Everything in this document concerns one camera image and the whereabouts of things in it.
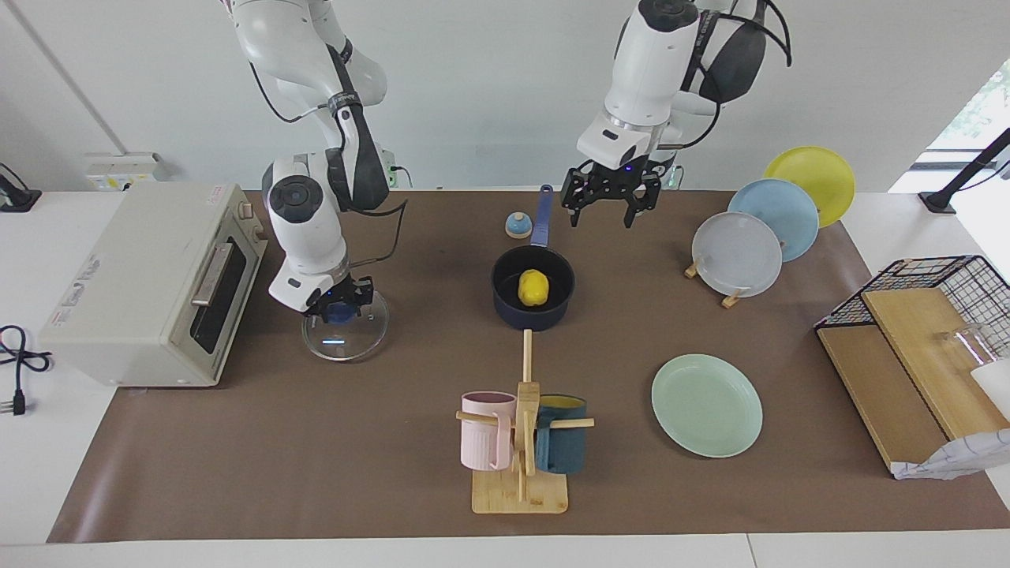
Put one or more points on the pink mug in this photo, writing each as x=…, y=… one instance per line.
x=485, y=438

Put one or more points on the wooden mug tree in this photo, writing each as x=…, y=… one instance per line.
x=521, y=493

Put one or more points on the white power strip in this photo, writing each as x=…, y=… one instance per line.
x=122, y=172

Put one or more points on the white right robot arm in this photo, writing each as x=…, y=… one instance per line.
x=304, y=221

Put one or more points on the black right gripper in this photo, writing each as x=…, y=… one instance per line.
x=343, y=293

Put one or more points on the white checked cloth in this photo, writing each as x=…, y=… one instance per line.
x=959, y=457

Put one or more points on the grey plate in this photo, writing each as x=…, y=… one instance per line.
x=738, y=254

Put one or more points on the dark teal mug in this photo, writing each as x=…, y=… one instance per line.
x=562, y=450

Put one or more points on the wooden shelf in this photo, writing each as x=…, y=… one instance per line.
x=892, y=394

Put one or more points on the black camera stand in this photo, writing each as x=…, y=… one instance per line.
x=966, y=172

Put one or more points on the wooden plate rack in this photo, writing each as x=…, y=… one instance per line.
x=731, y=300

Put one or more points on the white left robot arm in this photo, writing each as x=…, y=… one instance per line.
x=651, y=71

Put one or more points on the beige toaster oven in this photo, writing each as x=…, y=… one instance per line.
x=134, y=276

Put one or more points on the brown table mat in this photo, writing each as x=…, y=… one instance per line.
x=316, y=450

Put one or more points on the yellow plate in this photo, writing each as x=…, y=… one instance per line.
x=821, y=173

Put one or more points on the glass lid with purple knob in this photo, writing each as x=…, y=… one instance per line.
x=343, y=343

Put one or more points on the white wall socket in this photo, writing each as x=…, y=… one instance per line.
x=393, y=170

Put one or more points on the mint green plate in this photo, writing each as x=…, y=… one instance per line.
x=707, y=406

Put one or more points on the light blue plate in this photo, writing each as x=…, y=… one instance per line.
x=781, y=213

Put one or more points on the clear glass jar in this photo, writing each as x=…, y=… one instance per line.
x=993, y=386

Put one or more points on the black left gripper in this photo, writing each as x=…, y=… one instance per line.
x=611, y=180

